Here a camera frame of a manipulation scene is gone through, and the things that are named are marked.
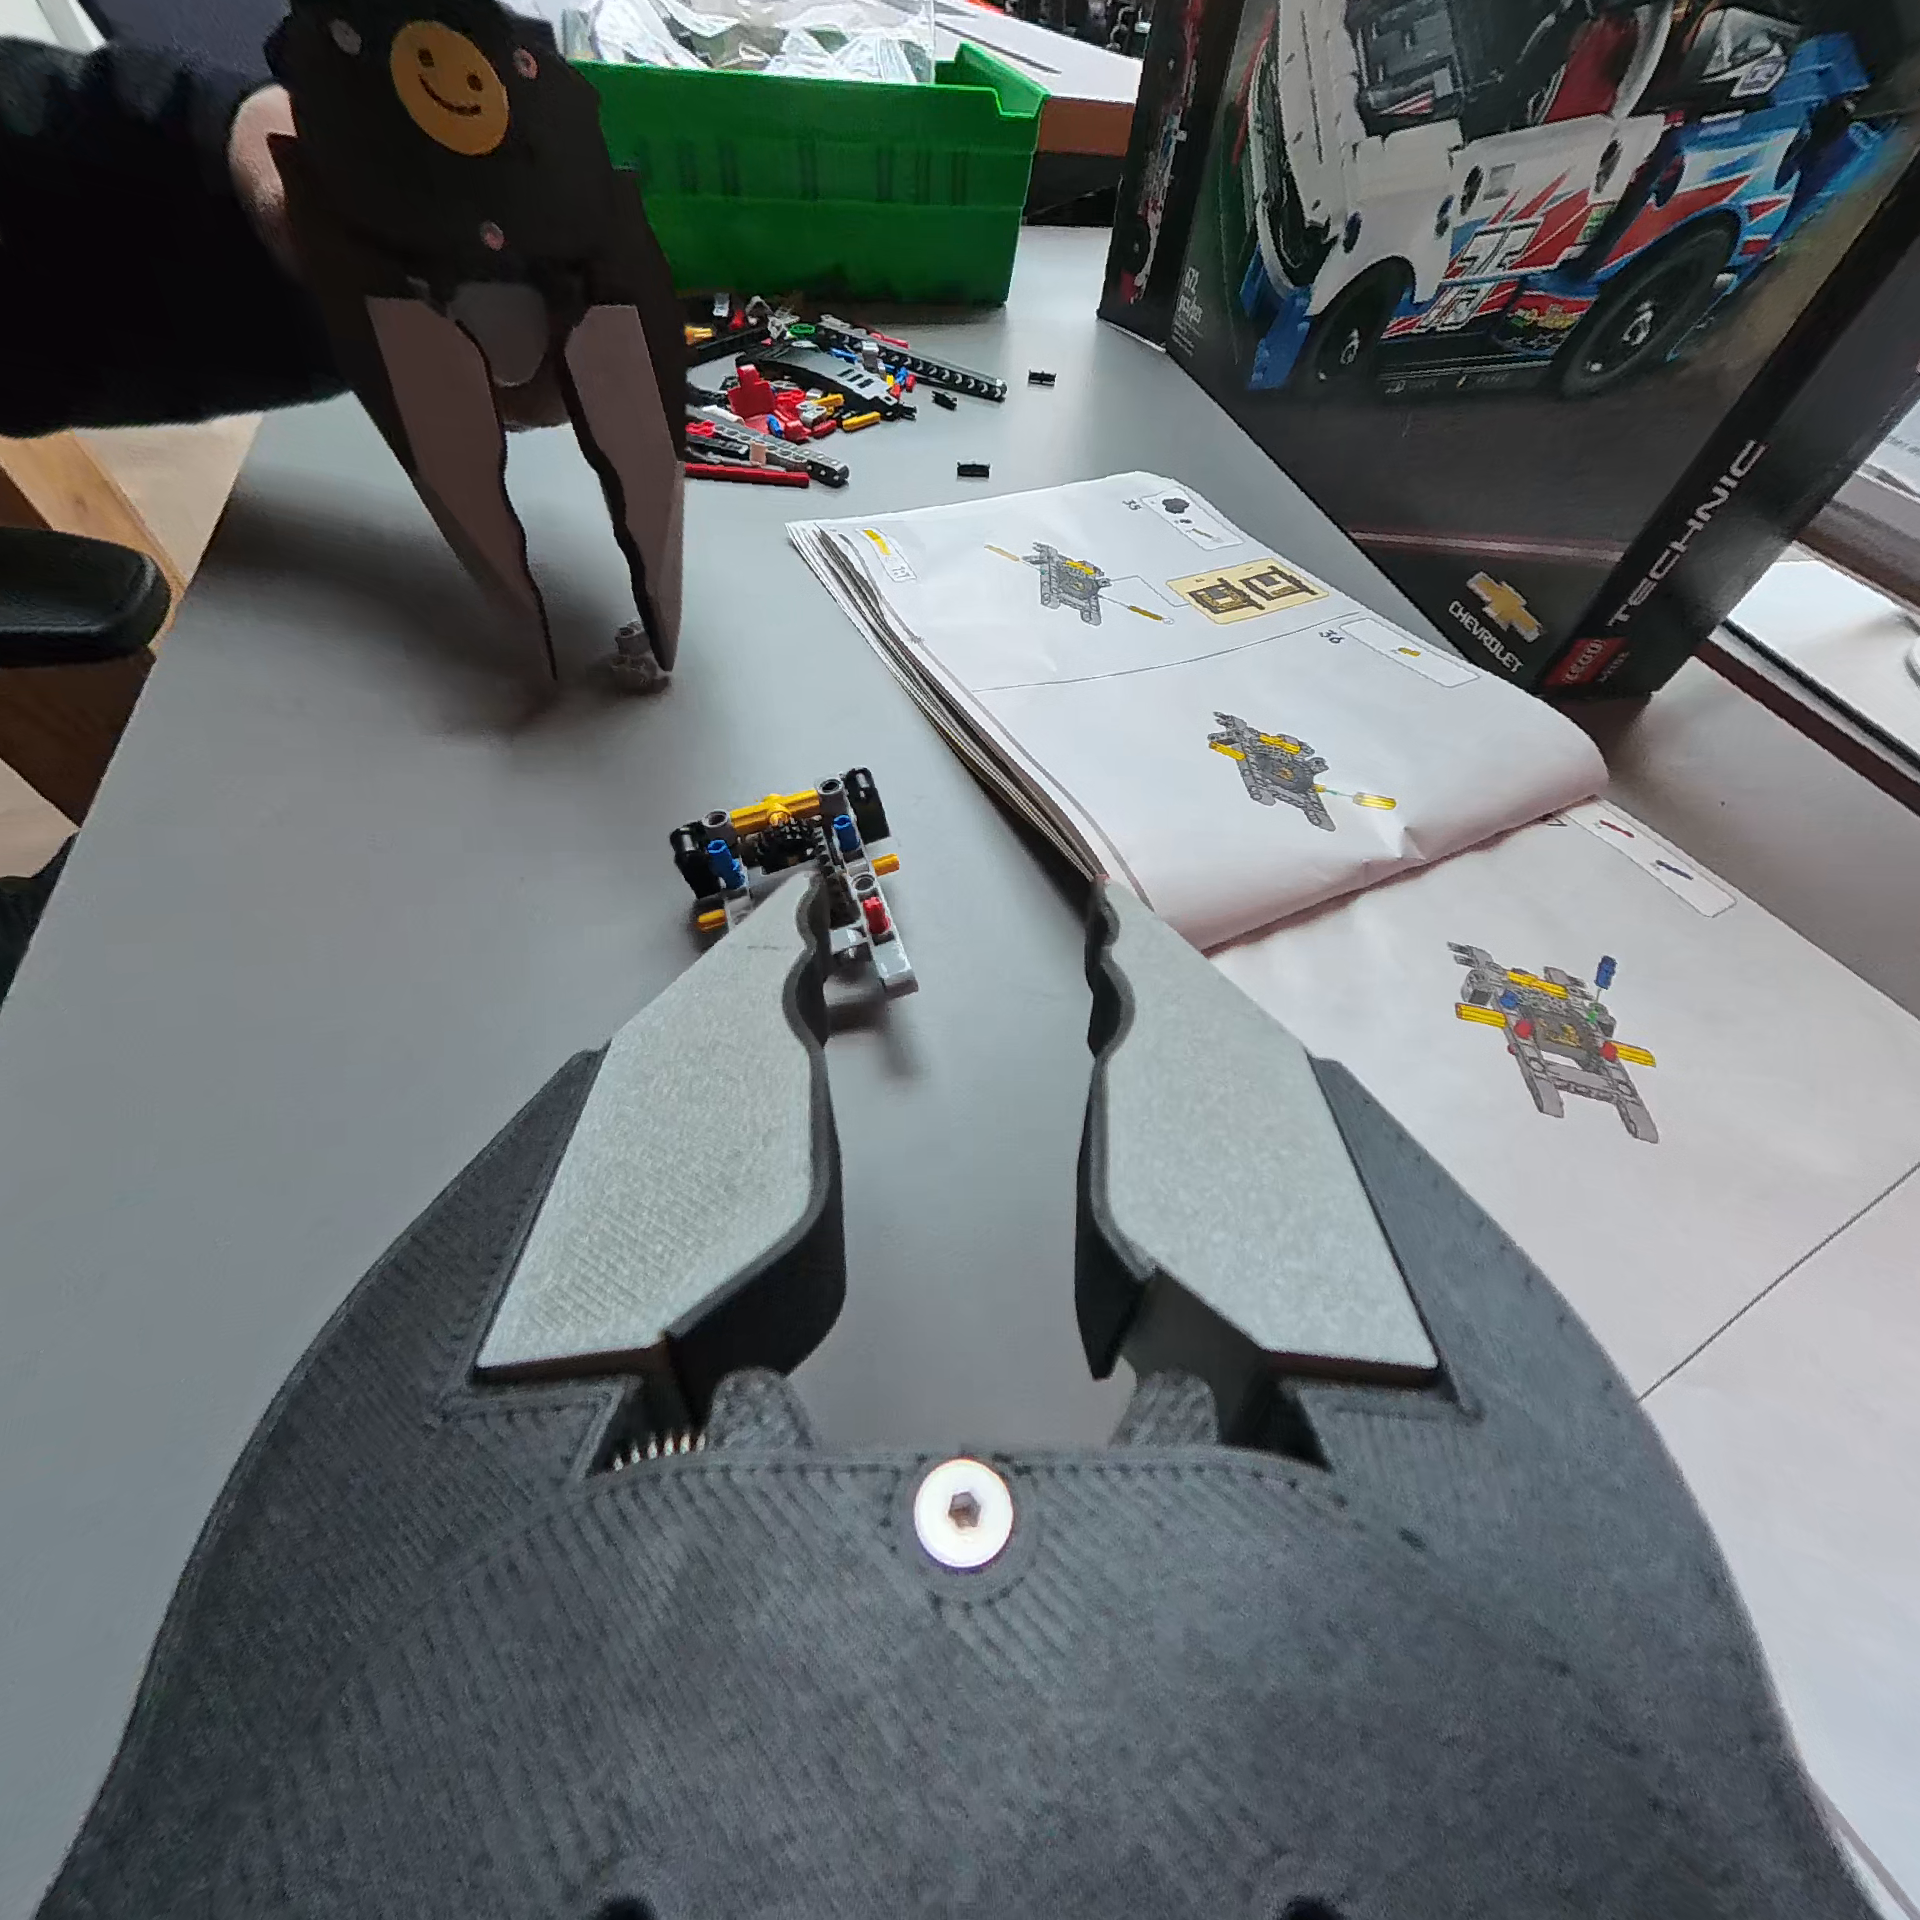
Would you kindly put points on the wooden table leg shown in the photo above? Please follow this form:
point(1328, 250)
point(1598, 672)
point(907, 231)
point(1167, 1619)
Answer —
point(61, 735)

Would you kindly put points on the grey yellow lego assembly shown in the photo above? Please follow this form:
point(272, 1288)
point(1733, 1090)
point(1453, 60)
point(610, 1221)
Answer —
point(765, 834)

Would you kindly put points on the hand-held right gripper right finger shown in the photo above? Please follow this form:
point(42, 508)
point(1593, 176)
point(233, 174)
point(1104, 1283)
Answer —
point(1261, 1202)

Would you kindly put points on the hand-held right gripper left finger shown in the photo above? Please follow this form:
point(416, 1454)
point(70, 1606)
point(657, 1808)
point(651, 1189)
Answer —
point(661, 1184)

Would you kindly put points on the open lego instruction booklet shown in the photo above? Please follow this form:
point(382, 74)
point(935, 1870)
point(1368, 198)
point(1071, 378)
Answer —
point(1350, 720)

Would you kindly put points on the white rounded plastic object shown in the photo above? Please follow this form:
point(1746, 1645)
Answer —
point(1822, 629)

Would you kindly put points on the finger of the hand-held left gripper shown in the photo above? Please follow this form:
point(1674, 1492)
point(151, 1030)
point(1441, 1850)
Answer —
point(450, 452)
point(646, 452)

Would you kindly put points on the pile of loose lego pieces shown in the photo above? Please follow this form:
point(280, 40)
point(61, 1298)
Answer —
point(810, 390)

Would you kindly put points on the small grey lego connector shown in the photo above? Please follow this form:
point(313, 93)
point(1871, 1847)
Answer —
point(639, 658)

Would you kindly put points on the clear plastic bags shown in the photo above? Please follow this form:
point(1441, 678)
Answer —
point(750, 31)

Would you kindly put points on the green plastic bin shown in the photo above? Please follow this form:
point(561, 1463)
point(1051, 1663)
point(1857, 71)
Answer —
point(826, 181)

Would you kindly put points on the white table with wooden edge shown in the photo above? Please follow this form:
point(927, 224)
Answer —
point(1049, 90)

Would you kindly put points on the person's left forearm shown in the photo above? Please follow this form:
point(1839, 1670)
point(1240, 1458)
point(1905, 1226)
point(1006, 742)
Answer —
point(120, 224)

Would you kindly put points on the lego set car box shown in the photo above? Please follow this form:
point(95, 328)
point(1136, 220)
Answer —
point(1501, 375)

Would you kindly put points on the person's left hand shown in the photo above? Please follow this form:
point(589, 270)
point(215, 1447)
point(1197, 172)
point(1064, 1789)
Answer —
point(258, 166)

